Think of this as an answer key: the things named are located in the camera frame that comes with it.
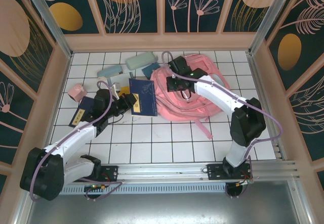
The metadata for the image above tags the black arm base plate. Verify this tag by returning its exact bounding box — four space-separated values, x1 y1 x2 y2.
99 165 119 183
207 163 254 184

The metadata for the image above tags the aluminium side rail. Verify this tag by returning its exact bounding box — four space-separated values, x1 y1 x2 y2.
39 53 73 164
247 53 283 163

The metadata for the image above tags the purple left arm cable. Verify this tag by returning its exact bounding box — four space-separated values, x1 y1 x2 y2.
29 80 124 202

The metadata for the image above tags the perforated metal cable duct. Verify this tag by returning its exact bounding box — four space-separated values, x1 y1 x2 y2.
58 185 289 195

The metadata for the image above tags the mint green pencil case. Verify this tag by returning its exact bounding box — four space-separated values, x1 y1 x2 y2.
126 52 157 71

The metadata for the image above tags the pink student backpack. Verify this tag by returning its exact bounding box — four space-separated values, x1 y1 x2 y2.
150 54 230 140

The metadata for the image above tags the navy book with flower print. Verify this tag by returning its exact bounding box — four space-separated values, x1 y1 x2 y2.
128 78 158 118

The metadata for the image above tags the grey metal sheet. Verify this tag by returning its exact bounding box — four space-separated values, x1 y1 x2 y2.
15 193 312 224

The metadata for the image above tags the navy book with yellow label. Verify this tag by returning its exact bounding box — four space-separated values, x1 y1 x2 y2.
69 96 95 129

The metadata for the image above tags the aluminium corner post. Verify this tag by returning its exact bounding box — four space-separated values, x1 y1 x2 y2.
21 0 73 58
248 0 297 55

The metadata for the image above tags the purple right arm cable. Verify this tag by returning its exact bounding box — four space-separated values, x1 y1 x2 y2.
161 51 283 200

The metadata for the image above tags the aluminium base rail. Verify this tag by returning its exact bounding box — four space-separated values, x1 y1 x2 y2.
24 160 301 184

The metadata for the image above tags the light blue pencil case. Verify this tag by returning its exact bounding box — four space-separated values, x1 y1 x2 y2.
97 65 124 81

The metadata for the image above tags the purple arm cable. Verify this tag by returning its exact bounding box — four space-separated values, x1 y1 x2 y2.
29 80 124 202
161 51 283 200

